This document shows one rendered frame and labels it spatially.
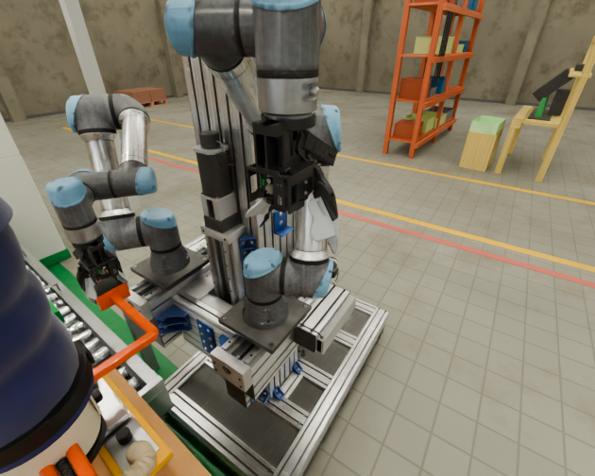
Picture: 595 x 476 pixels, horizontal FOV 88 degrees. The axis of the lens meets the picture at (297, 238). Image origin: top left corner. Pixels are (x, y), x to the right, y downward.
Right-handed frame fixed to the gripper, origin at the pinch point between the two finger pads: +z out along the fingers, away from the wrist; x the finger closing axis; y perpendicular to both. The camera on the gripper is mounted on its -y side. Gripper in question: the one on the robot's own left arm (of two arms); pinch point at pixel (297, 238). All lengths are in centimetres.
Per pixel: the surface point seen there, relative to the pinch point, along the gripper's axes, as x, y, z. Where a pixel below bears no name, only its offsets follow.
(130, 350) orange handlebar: -35, 19, 34
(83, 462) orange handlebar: -21, 37, 34
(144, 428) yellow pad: -25, 26, 46
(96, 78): -339, -144, 3
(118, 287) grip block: -57, 8, 33
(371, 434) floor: 11, -56, 152
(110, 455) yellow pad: -26, 33, 46
